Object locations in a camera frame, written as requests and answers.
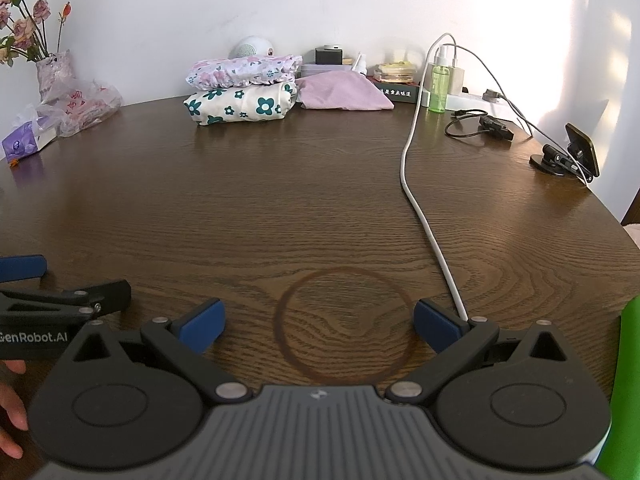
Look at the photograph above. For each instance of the black phone stand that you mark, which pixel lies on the black phone stand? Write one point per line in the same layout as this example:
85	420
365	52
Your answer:
550	160

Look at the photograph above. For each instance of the small white bottle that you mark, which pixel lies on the small white bottle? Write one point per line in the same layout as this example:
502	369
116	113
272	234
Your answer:
359	62

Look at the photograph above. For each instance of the pink artificial flowers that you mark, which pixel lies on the pink artificial flowers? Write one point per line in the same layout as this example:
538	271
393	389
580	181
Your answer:
25	25

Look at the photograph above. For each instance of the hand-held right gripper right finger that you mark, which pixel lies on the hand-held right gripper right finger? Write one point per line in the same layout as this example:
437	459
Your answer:
435	322

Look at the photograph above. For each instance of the clear food container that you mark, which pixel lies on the clear food container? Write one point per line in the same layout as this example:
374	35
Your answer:
395	71

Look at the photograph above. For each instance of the white round speaker toy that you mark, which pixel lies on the white round speaker toy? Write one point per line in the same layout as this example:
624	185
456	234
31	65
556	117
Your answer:
247	49

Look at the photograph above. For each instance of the black tissue box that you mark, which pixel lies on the black tissue box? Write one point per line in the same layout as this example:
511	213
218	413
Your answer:
328	56

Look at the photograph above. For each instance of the pink floral garment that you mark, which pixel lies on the pink floral garment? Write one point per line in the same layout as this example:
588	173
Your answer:
240	70

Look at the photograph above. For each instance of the white desk power strip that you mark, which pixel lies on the white desk power strip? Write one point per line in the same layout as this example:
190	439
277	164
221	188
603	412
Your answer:
470	102

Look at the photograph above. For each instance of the person's left hand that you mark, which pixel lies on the person's left hand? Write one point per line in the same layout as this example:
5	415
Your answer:
12	410

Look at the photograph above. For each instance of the dark printed box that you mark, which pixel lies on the dark printed box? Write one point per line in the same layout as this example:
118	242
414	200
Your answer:
400	92

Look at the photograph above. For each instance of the white cloth with teal flowers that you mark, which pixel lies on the white cloth with teal flowers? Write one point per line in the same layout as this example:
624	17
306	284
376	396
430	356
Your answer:
240	105

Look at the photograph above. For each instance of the pale purple flat box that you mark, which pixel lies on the pale purple flat box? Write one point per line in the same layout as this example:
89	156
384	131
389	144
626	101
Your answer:
320	67

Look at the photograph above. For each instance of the green spray bottle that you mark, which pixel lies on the green spray bottle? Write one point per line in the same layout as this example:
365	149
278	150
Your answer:
438	90

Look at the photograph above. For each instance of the black phone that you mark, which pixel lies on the black phone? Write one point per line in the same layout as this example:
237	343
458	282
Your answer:
582	150

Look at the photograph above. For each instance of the bright green object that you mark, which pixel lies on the bright green object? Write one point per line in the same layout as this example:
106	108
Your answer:
625	385

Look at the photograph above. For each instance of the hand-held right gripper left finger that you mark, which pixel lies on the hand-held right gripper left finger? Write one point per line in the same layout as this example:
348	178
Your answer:
205	322

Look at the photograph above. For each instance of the paper wrapped vase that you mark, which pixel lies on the paper wrapped vase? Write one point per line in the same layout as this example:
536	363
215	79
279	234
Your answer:
55	72

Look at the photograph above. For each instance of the plain pink folded cloth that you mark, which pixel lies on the plain pink folded cloth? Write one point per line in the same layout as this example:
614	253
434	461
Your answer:
340	92

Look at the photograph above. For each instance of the purple tissue pack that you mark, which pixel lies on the purple tissue pack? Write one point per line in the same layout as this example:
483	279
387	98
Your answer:
25	140

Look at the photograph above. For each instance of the clear plastic bag red print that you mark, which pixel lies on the clear plastic bag red print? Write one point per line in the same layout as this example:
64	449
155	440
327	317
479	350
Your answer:
82	105

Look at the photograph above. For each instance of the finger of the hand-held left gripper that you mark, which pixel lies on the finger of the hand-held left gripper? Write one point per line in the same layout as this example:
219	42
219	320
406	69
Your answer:
22	266
107	296

